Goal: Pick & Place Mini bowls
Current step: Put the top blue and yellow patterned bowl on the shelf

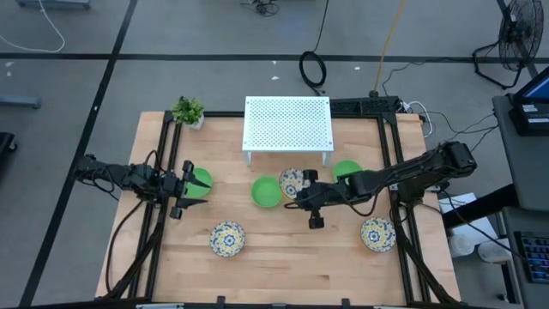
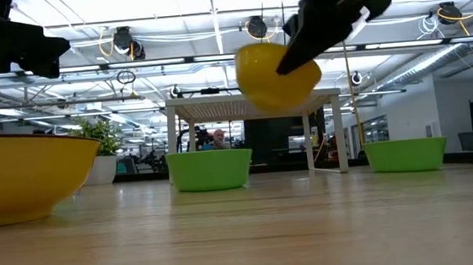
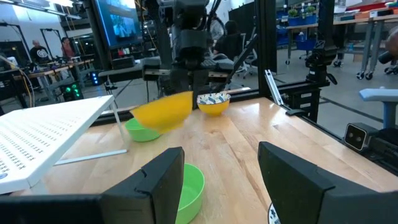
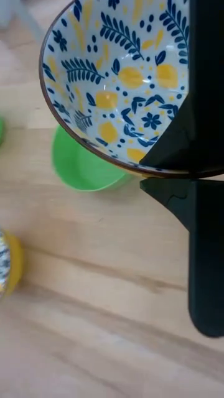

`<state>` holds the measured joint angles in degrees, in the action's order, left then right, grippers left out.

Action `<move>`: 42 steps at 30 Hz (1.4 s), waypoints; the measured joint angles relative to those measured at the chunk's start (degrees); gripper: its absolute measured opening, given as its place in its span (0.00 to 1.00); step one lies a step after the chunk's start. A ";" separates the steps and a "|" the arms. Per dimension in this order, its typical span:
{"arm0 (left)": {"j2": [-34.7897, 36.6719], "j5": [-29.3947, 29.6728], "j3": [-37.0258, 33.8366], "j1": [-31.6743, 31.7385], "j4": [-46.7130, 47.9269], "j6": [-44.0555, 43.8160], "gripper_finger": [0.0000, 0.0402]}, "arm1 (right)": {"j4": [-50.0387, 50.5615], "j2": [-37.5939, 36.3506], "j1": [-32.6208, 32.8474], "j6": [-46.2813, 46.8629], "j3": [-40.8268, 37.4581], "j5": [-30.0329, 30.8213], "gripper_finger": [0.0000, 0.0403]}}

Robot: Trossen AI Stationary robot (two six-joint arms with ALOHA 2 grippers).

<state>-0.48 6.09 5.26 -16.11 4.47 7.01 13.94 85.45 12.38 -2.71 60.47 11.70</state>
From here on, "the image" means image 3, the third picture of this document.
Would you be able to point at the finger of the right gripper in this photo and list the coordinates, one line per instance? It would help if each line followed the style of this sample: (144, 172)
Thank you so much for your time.
(180, 81)
(200, 82)

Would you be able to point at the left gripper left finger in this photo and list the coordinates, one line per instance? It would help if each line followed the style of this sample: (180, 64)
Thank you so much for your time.
(149, 199)

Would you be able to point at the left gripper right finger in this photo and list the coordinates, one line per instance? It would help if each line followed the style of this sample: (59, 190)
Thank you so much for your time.
(298, 193)

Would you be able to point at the green mini bowl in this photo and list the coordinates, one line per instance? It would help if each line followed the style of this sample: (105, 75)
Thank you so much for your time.
(192, 193)
(138, 134)

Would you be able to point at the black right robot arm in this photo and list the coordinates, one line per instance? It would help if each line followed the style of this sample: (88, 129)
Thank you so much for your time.
(186, 15)

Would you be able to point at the person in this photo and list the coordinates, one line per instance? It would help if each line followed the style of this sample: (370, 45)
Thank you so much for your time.
(38, 53)
(66, 49)
(392, 43)
(230, 43)

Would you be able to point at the office chair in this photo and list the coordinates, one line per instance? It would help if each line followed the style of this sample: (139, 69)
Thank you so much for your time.
(248, 62)

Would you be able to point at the black equipment case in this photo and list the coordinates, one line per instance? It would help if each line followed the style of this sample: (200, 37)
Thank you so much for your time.
(122, 62)

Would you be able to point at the silver aluminium extrusion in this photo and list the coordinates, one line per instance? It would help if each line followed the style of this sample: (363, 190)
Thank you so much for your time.
(273, 87)

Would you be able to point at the large display screen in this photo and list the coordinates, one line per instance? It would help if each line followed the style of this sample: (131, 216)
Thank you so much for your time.
(119, 21)

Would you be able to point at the computer with green lights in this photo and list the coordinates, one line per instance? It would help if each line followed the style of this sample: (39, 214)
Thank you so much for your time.
(72, 91)

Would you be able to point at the blue storage bin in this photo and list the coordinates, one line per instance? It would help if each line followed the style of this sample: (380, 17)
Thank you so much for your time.
(306, 44)

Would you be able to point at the blue planter box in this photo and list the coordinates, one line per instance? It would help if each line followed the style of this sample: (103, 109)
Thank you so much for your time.
(301, 20)

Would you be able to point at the white perforated shelf riser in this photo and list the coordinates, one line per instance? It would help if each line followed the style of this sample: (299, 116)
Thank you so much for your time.
(46, 140)

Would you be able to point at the light blue armrest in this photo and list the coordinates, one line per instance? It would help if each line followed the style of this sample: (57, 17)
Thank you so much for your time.
(379, 95)

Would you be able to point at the wooden workbench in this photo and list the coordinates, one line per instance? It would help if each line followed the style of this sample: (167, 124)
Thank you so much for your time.
(46, 72)

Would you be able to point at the long grey-legged table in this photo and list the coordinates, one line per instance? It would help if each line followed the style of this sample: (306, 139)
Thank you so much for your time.
(342, 22)

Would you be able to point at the black aluminium table frame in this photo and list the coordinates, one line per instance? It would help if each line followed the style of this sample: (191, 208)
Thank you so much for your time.
(265, 46)

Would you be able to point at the black depth camera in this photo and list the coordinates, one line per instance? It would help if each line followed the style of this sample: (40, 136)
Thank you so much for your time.
(356, 137)

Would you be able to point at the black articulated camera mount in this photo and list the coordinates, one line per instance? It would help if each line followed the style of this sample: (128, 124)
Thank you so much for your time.
(320, 65)

